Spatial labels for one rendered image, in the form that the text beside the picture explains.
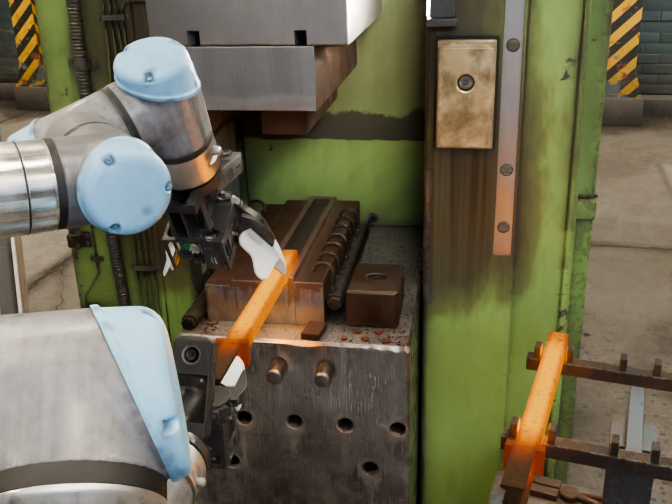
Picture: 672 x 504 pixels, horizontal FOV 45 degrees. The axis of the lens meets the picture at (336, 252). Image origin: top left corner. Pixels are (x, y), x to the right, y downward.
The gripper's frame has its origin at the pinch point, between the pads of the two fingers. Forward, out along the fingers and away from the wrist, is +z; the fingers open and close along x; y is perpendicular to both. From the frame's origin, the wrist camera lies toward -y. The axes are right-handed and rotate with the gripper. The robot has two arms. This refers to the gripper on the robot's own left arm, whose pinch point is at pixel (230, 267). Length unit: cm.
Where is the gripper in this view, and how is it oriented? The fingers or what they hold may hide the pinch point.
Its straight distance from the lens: 106.3
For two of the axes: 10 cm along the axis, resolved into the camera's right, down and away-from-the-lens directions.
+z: 1.1, 6.4, 7.6
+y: -1.3, 7.7, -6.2
